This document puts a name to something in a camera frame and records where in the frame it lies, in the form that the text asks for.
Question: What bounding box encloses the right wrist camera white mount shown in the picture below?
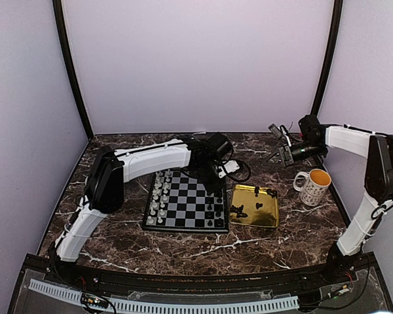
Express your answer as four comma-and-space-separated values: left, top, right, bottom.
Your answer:
268, 124, 297, 146

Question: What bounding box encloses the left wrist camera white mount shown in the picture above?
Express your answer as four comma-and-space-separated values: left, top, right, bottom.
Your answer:
217, 160, 240, 179

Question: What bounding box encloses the black white chess board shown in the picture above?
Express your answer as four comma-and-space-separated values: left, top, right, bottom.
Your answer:
141, 170, 229, 234

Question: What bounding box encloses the yellow inside cactus mug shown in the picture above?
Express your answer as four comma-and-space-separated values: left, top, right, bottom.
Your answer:
293, 169, 331, 207

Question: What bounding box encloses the gold metal tray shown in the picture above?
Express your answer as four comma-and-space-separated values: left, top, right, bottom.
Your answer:
229, 184, 280, 228

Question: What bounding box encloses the white slotted cable duct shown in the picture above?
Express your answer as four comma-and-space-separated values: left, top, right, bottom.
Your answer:
28, 279, 299, 313

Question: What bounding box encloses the black front rail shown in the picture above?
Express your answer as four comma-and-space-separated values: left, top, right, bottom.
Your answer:
74, 266, 326, 293

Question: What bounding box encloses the black pawn corner square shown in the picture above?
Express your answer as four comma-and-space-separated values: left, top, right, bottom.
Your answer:
205, 219, 215, 228

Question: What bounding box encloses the black frame post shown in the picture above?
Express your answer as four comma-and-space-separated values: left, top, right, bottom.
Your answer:
52, 0, 94, 141
310, 0, 344, 116

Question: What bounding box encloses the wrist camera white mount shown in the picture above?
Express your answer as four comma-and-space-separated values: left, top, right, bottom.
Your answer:
268, 124, 297, 146
217, 160, 240, 179

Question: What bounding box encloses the right black frame post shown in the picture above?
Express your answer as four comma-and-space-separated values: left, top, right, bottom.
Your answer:
310, 0, 344, 116

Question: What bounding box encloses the left black frame post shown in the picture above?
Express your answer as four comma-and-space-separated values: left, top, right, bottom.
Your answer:
52, 0, 94, 141

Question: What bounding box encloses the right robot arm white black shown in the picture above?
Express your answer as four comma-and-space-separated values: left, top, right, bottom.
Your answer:
267, 114, 393, 284

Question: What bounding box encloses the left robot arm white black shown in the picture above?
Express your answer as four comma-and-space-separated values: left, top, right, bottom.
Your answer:
48, 132, 247, 285

